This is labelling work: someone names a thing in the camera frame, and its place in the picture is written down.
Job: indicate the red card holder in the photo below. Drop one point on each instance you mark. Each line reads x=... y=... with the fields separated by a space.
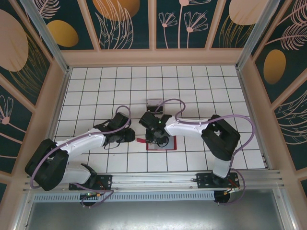
x=172 y=143

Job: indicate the clear plastic box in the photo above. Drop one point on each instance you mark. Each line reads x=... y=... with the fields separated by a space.
x=164 y=107

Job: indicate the lilac grey card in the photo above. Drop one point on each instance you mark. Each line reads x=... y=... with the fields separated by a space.
x=153 y=102

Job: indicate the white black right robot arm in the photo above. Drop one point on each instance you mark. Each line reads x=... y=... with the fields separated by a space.
x=187 y=125

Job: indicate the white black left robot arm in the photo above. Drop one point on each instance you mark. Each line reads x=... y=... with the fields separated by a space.
x=81 y=142

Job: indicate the grey metal panel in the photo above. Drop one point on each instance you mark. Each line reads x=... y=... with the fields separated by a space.
x=153 y=215

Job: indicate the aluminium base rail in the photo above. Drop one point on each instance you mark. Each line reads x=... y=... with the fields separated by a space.
x=153 y=178

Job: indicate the aluminium table side rail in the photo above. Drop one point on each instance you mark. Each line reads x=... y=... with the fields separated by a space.
x=62 y=95
x=251 y=107

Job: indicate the aluminium frame post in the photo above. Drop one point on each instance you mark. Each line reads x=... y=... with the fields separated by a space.
x=256 y=36
x=51 y=40

